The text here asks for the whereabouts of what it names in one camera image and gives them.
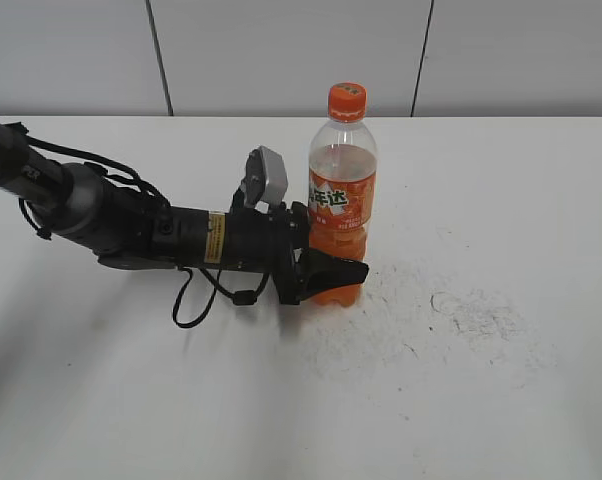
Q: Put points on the orange soda plastic bottle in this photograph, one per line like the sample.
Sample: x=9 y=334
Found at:
x=341 y=188

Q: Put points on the orange bottle cap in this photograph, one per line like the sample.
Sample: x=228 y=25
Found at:
x=347 y=102

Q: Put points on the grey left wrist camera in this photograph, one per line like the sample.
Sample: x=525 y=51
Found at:
x=265 y=179

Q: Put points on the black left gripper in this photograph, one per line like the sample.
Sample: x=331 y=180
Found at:
x=265 y=243

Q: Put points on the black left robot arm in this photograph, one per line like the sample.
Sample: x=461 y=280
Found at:
x=129 y=224

